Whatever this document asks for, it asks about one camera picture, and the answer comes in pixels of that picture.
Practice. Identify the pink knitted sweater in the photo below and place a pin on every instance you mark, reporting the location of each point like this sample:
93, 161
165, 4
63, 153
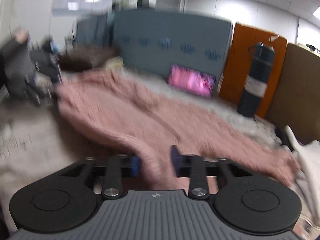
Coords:
140, 115

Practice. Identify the brown furry cloth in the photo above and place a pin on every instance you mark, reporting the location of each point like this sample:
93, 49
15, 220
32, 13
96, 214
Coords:
85, 58

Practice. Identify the orange wooden board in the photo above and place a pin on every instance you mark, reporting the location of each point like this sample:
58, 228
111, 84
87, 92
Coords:
250, 67

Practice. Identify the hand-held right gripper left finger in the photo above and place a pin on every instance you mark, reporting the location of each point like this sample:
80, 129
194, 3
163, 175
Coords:
134, 165

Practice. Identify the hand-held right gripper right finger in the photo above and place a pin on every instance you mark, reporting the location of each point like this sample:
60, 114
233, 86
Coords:
175, 160

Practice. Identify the dark blue water bottle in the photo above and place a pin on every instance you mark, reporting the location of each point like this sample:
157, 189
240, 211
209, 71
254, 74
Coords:
256, 80

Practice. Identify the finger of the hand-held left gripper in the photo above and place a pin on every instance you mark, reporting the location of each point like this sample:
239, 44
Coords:
55, 72

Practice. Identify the white cloth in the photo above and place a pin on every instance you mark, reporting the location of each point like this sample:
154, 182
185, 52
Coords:
306, 170

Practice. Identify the smartphone with pink screen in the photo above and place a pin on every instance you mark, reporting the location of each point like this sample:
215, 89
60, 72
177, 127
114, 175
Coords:
191, 80

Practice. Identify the brown cardboard panel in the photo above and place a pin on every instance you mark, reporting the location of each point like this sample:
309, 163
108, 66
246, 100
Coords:
296, 92

